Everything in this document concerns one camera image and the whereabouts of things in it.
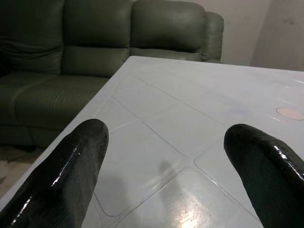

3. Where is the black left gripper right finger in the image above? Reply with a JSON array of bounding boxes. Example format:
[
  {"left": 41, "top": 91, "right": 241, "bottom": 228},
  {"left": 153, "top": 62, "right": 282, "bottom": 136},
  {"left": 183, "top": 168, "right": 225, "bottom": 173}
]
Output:
[{"left": 223, "top": 123, "right": 304, "bottom": 228}]

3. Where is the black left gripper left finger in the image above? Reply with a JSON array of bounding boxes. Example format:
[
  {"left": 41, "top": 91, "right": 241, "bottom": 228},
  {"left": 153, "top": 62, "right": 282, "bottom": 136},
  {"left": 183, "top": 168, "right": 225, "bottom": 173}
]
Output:
[{"left": 0, "top": 118, "right": 109, "bottom": 228}]

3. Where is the round pink table cap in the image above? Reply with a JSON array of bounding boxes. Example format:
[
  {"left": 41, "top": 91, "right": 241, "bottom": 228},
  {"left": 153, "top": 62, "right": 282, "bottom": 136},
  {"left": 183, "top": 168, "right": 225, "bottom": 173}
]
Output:
[{"left": 276, "top": 107, "right": 304, "bottom": 121}]

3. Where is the green leather sofa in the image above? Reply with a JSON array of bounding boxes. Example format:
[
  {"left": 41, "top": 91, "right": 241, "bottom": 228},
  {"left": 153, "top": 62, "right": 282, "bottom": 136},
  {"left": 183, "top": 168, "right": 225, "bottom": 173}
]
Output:
[{"left": 0, "top": 0, "right": 225, "bottom": 149}]

